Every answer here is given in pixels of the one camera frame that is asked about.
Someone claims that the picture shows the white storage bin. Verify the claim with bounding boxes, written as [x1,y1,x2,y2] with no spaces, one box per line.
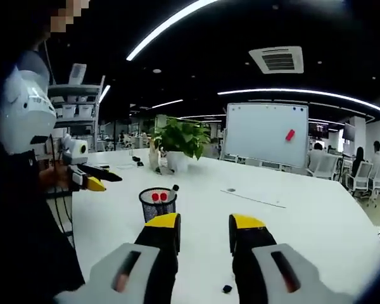
[77,104,94,118]
[61,104,77,119]

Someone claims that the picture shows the black mesh pen holder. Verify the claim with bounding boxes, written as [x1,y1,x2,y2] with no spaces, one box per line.
[138,186,178,224]

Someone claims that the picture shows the ceiling air conditioner vent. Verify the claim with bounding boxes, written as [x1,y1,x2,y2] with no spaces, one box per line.
[248,46,305,75]

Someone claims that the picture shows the grey wall monitor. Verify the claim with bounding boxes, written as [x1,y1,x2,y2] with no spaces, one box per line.
[341,122,357,141]

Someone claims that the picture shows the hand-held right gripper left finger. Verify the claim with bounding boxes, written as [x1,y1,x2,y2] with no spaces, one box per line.
[53,212,182,304]

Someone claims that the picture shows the white chest-worn device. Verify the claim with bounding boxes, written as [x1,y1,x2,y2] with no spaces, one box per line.
[0,68,58,156]

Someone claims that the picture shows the white office chair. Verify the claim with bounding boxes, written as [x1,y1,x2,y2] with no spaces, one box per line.
[348,160,374,198]
[369,163,380,206]
[313,154,340,181]

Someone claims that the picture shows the person's left hand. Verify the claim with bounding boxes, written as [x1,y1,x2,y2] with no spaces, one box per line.
[39,161,71,191]

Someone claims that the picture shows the white boxy appliance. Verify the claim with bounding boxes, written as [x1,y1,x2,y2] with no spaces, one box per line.
[68,63,87,86]

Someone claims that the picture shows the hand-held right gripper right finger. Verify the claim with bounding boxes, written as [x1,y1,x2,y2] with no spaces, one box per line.
[228,213,357,304]

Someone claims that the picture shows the white whiteboard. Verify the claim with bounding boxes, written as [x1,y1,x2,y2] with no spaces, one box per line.
[224,101,310,169]

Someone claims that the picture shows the ceiling light strip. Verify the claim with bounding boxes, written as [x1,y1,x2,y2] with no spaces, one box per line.
[151,99,184,110]
[217,88,380,117]
[125,0,219,62]

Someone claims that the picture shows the orange and white bottle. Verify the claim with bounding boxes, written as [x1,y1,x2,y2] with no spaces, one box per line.
[148,139,161,174]

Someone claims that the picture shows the grey metal shelf rack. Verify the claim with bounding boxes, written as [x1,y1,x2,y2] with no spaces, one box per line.
[46,75,106,153]

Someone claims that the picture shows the red-capped whiteboard marker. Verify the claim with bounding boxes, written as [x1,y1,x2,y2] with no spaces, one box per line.
[151,193,161,219]
[159,193,169,218]

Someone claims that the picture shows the potted green plant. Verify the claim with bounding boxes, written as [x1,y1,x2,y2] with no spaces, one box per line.
[151,117,212,174]

